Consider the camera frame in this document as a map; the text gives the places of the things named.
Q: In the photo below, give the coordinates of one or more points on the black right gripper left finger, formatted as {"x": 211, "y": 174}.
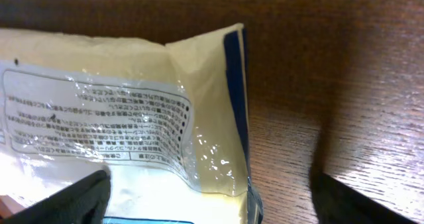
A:
{"x": 84, "y": 202}

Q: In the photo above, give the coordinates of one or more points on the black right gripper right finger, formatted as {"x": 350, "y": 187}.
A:
{"x": 336, "y": 203}

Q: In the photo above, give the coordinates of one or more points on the yellow snack bag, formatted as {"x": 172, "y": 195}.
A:
{"x": 167, "y": 122}

